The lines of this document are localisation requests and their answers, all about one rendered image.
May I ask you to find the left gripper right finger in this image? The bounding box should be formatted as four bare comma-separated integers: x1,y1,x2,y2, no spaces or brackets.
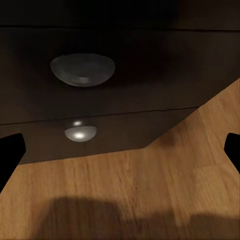
224,132,240,172

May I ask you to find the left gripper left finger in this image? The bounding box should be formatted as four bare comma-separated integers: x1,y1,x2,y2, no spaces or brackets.
0,133,26,193

